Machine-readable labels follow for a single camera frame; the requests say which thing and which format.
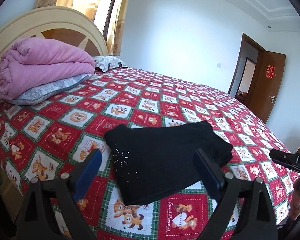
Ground black pants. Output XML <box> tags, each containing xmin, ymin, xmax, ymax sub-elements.
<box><xmin>104</xmin><ymin>121</ymin><xmax>233</xmax><ymax>205</ymax></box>

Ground person's right hand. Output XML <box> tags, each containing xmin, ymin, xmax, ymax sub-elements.
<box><xmin>289</xmin><ymin>178</ymin><xmax>300</xmax><ymax>221</ymax></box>

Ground brown wooden door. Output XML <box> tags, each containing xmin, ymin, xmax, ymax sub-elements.
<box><xmin>248</xmin><ymin>51</ymin><xmax>286</xmax><ymax>123</ymax></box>

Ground red patchwork bed sheet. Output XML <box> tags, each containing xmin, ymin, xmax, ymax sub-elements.
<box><xmin>0</xmin><ymin>68</ymin><xmax>298</xmax><ymax>239</ymax></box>

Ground red double happiness decal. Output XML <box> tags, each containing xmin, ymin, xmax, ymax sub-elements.
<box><xmin>265</xmin><ymin>65</ymin><xmax>276</xmax><ymax>80</ymax></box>

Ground grey patterned pillow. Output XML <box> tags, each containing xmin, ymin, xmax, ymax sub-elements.
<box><xmin>6</xmin><ymin>74</ymin><xmax>91</xmax><ymax>106</ymax></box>

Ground pink folded quilt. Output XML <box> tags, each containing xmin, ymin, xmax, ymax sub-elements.
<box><xmin>0</xmin><ymin>37</ymin><xmax>95</xmax><ymax>100</ymax></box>

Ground white patterned pillow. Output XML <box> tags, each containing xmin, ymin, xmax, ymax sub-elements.
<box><xmin>93</xmin><ymin>56</ymin><xmax>127</xmax><ymax>73</ymax></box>

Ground cream wooden headboard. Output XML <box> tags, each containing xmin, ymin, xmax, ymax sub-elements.
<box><xmin>0</xmin><ymin>6</ymin><xmax>108</xmax><ymax>59</ymax></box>

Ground window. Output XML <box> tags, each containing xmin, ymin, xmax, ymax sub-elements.
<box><xmin>93</xmin><ymin>0</ymin><xmax>121</xmax><ymax>41</ymax></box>

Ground brown door frame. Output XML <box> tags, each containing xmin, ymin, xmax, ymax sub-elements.
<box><xmin>228</xmin><ymin>33</ymin><xmax>265</xmax><ymax>103</ymax></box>

